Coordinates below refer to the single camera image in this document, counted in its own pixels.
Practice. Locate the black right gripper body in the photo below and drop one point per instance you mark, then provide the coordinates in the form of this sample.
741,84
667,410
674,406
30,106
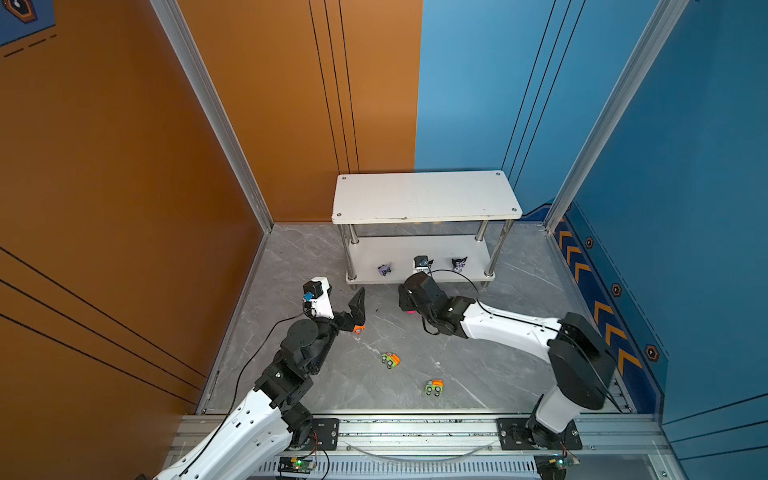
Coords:
406,302

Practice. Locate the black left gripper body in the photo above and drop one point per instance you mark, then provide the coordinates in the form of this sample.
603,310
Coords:
338,320

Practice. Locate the small purple figure toy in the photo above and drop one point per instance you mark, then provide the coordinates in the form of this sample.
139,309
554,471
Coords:
385,269

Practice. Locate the black purple Kuromi figure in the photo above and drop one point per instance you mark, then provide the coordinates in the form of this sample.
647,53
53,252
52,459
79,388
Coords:
459,264

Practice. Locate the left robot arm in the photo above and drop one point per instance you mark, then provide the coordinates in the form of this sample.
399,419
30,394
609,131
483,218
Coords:
270,418

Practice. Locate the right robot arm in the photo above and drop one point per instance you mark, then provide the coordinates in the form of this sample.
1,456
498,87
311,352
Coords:
579,357

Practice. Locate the white two-tier shelf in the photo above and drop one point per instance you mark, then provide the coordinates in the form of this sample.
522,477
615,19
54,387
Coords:
483,197

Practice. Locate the orange green toy car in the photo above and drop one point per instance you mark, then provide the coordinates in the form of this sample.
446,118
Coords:
390,360

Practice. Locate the green orange toy truck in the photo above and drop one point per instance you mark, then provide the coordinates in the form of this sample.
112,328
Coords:
434,387

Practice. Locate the left circuit board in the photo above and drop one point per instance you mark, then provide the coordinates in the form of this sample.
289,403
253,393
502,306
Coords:
296,467

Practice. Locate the circuit board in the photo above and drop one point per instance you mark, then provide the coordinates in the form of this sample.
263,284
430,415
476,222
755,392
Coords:
555,467
296,467

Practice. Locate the right circuit board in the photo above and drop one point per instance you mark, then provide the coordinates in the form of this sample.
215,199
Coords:
555,467

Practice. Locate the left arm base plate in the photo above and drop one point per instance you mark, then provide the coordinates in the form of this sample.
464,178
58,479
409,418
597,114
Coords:
323,434

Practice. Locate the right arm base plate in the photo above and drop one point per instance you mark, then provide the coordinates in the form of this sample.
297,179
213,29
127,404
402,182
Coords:
516,433

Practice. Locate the left aluminium corner post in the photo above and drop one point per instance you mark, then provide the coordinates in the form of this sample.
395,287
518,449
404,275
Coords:
177,31

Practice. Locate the aluminium corner post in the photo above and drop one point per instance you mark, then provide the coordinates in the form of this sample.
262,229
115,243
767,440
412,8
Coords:
653,38
177,31

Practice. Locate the right aluminium corner post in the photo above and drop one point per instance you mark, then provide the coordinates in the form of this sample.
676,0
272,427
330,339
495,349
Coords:
653,38

